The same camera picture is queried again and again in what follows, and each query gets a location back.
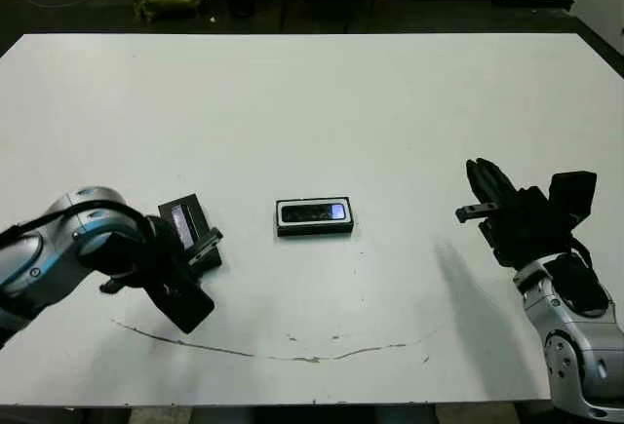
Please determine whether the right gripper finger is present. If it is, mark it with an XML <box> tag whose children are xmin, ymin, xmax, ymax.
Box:
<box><xmin>465</xmin><ymin>159</ymin><xmax>509</xmax><ymax>207</ymax></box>
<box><xmin>476</xmin><ymin>157</ymin><xmax>521</xmax><ymax>202</ymax></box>

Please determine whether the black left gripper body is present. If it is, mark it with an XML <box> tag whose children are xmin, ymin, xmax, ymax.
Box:
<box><xmin>99</xmin><ymin>216</ymin><xmax>224</xmax><ymax>294</ymax></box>

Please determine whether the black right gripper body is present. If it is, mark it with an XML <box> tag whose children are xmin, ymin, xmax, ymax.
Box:
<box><xmin>455</xmin><ymin>185</ymin><xmax>577</xmax><ymax>269</ymax></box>

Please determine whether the black printed box lid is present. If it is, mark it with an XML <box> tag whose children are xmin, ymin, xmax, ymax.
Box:
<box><xmin>156</xmin><ymin>193</ymin><xmax>223</xmax><ymax>270</ymax></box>

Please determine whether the slim black camera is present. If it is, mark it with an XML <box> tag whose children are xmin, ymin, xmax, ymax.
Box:
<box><xmin>281</xmin><ymin>203</ymin><xmax>346</xmax><ymax>224</ymax></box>

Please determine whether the black box white insert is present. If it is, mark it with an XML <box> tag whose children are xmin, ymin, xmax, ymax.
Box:
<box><xmin>275</xmin><ymin>195</ymin><xmax>355</xmax><ymax>240</ymax></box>

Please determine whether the white door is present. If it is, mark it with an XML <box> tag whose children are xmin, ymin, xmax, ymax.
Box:
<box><xmin>568</xmin><ymin>0</ymin><xmax>624</xmax><ymax>55</ymax></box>

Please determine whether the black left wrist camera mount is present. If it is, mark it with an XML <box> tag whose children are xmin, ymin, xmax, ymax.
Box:
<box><xmin>145</xmin><ymin>272</ymin><xmax>216</xmax><ymax>335</ymax></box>

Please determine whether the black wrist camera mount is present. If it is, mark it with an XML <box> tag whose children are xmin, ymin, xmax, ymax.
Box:
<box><xmin>548</xmin><ymin>170</ymin><xmax>599</xmax><ymax>226</ymax></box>
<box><xmin>145</xmin><ymin>272</ymin><xmax>216</xmax><ymax>335</ymax></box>

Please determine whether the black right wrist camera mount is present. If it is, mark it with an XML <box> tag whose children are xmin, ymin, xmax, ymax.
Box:
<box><xmin>548</xmin><ymin>170</ymin><xmax>599</xmax><ymax>226</ymax></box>

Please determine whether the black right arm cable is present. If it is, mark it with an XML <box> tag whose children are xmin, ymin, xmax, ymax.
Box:
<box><xmin>564</xmin><ymin>235</ymin><xmax>595</xmax><ymax>270</ymax></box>

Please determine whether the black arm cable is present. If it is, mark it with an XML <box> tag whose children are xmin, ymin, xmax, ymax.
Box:
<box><xmin>0</xmin><ymin>201</ymin><xmax>147</xmax><ymax>246</ymax></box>
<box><xmin>564</xmin><ymin>235</ymin><xmax>595</xmax><ymax>270</ymax></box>

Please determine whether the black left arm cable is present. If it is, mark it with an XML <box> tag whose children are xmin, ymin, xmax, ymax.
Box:
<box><xmin>0</xmin><ymin>201</ymin><xmax>147</xmax><ymax>246</ymax></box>

